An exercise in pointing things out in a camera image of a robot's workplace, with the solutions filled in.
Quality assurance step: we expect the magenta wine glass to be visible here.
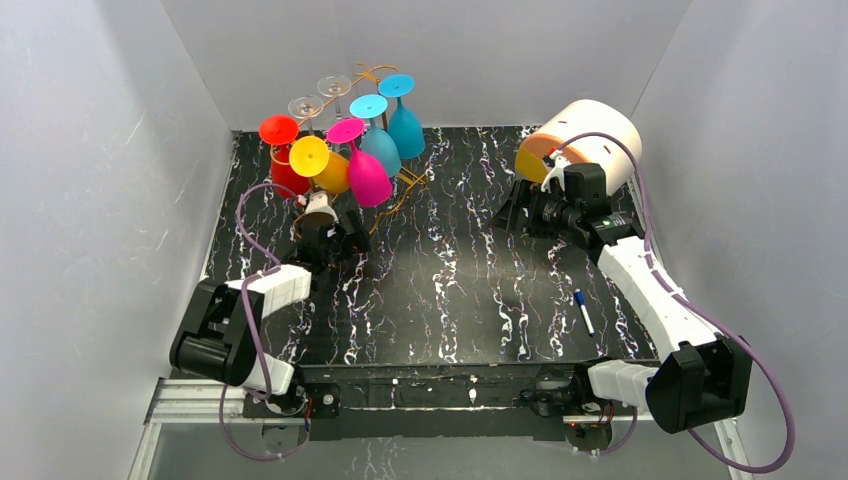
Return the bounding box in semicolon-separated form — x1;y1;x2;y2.
326;118;393;207

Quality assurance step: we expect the yellow wine glass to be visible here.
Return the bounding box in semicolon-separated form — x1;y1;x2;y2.
289;135;350;195

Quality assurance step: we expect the gold wire glass rack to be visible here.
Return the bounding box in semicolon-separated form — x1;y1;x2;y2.
284;62;427;233

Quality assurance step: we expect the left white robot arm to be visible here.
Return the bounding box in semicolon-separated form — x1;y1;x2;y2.
169;209;370;396

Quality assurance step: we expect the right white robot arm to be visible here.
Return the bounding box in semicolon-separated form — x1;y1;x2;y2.
491;163;752;433

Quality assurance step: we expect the light blue wine glass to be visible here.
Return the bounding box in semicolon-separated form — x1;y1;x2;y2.
349;94;401;178

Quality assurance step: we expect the red wine glass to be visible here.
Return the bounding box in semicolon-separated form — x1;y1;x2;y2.
258;115;311;198

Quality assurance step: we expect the teal blue wine glass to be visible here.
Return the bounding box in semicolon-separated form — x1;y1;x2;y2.
378;73;426;160

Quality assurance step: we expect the clear wine glass front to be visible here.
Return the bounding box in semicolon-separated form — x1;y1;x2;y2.
288;95;324;120

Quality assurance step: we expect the clear wine glass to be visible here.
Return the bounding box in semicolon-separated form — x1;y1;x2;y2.
288;95;324;120
316;74;352;120

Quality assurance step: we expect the clear wine glass rear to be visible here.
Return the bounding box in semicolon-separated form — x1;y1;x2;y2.
316;74;352;120

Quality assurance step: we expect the white cylindrical drawer box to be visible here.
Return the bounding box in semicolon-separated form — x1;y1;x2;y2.
514;99;643;196

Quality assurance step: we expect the blue white marker pen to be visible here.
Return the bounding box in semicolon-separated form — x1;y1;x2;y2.
574;289;596;337

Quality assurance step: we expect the black marble pattern mat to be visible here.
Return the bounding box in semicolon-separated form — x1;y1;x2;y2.
173;125;670;380

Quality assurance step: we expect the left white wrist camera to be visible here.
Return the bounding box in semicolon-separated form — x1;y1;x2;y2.
299;190;338;228

